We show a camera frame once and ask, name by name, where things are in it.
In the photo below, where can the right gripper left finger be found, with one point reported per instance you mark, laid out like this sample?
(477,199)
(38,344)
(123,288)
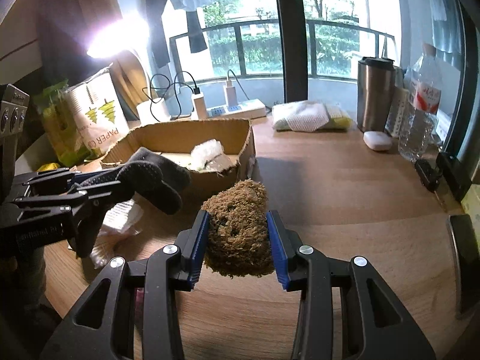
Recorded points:
(134,295)

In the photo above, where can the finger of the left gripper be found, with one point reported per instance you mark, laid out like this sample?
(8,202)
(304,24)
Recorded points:
(29,223)
(63,181)

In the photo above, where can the grey dotted socks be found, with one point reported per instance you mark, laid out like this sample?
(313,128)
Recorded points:
(156,178)

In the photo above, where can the white bubble wrap bundle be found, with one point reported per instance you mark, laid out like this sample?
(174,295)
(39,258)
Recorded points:
(204,153)

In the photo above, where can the brown fuzzy plush toy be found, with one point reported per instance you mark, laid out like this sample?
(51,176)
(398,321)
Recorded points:
(238,237)

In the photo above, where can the cartoon bear tissue pack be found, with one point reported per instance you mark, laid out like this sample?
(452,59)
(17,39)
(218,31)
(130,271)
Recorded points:
(222,163)

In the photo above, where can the pink plush heart toy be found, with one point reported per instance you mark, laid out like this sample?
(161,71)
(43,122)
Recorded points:
(138,309)

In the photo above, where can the white textured cloth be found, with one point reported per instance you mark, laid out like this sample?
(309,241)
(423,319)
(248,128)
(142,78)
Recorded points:
(121,222)

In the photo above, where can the green yellow package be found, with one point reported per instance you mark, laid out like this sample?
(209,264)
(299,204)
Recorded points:
(59,125)

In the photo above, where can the paper cup package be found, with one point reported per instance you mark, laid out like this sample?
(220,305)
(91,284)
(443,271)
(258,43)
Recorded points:
(97,112)

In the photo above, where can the white desk lamp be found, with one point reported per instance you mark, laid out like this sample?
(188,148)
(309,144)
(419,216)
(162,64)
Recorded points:
(123,45)

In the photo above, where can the brown cardboard box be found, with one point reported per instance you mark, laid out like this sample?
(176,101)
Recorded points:
(235,136)

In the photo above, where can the yellow tissue pack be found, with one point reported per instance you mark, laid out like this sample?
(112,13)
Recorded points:
(471,205)

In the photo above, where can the white earbuds case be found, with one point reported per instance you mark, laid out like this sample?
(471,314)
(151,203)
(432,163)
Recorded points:
(377,141)

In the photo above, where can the white plug adapter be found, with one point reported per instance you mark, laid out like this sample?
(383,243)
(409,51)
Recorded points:
(230,94)

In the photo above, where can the black hanging sock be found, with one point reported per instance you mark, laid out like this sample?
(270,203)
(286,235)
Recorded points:
(195,33)

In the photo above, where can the clear water bottle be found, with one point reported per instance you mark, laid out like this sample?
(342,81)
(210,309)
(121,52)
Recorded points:
(424,84)

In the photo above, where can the white ribbed container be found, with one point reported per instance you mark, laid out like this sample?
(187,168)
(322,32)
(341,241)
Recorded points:
(395,117)

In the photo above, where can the white power strip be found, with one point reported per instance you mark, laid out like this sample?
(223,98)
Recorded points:
(250,109)

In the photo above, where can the folded white cloth pack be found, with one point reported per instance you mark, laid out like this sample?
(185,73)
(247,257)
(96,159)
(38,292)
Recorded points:
(309,117)

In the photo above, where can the black balcony railing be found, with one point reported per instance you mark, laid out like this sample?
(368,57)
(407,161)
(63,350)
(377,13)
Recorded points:
(259,48)

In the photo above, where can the stainless steel tumbler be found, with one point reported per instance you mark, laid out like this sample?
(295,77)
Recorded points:
(375,90)

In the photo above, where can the hanging blue towel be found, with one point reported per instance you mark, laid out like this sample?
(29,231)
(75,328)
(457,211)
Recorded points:
(445,26)

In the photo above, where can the white charger with black cable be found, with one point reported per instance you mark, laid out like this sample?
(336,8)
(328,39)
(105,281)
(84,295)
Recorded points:
(200,111)

